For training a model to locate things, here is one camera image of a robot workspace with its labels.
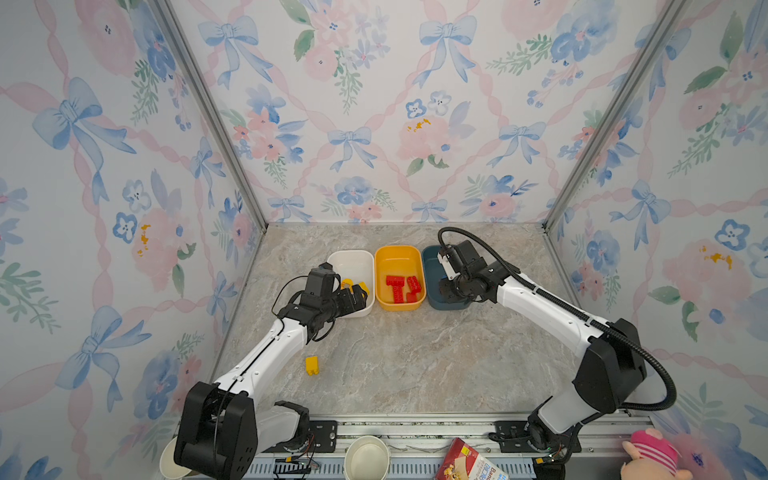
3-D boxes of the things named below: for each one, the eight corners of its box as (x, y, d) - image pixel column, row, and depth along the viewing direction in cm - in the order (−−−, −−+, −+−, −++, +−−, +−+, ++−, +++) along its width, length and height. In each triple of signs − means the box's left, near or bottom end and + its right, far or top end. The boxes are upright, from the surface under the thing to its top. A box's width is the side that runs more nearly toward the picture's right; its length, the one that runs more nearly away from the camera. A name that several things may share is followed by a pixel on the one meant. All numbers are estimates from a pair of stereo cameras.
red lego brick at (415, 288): (407, 303, 100) (408, 298, 97) (406, 282, 106) (407, 276, 103) (421, 303, 100) (422, 298, 97) (419, 282, 106) (420, 276, 103)
